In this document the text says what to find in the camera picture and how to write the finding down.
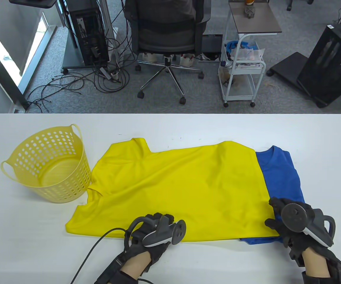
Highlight person's right hand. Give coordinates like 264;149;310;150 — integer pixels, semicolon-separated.
265;197;334;267

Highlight person's left hand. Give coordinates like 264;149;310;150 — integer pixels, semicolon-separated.
126;213;175;272

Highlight black and white hand controller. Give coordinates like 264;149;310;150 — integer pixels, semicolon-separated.
124;215;186;249
281;203;336;247

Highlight yellow t-shirt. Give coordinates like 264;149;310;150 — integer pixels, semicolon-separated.
65;138;280;239

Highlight blue t-shirt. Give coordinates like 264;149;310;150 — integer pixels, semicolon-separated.
240;145;305;245

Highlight person's right forearm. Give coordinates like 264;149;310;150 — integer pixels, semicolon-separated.
302;247;332;278

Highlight yellow perforated laundry basket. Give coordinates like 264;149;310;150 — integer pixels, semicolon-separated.
0;124;91;204

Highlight white rolling cart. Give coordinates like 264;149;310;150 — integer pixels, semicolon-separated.
219;33;267;107

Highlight black rolling platform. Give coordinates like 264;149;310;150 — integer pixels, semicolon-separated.
267;52;310;86

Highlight brown fuzzy item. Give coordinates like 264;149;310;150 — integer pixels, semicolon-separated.
219;67;233;87

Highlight black mesh computer case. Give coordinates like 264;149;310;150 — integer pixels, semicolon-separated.
296;22;341;108

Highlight clear plastic bags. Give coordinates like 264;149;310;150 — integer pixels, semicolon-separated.
230;47;265;64

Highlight blue cloth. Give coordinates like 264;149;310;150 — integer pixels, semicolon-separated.
225;41;249;53

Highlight grey computer trolley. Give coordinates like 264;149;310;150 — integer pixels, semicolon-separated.
61;27;120;74

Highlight black box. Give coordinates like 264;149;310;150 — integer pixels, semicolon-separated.
202;34;223;54

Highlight brown side table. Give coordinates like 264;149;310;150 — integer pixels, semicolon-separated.
228;0;283;35

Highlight black computer tower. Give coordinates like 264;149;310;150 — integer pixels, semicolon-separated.
65;0;110;66

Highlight silver desk column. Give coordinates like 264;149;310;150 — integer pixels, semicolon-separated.
99;0;120;64

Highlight black desk top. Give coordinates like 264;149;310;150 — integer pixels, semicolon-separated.
9;0;59;9

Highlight black wrist strap with module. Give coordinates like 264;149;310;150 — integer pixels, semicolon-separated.
302;256;341;284
95;257;138;284

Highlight bundle of black floor cables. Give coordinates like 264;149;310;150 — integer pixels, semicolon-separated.
25;0;138;113

